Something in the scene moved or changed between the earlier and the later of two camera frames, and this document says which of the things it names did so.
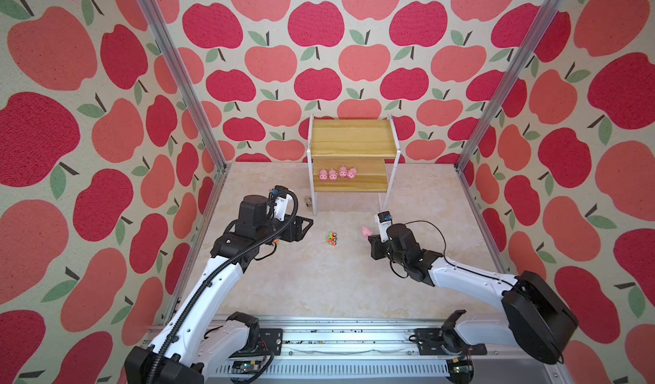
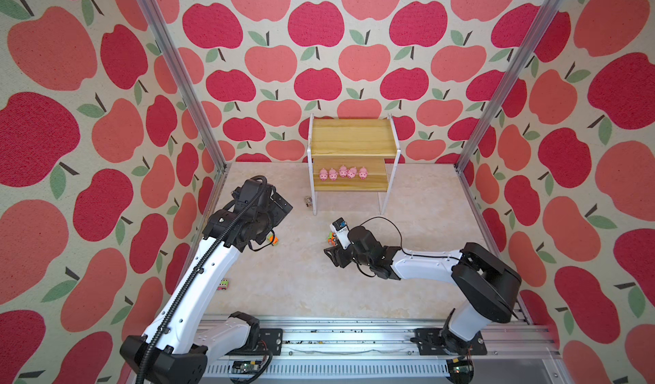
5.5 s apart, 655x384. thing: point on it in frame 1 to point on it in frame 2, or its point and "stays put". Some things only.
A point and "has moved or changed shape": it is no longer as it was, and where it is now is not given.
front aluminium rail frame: [362, 350] stays put
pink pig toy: [366, 232] has moved or changed shape
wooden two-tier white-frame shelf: [351, 155] stays put
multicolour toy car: [332, 238] stays put
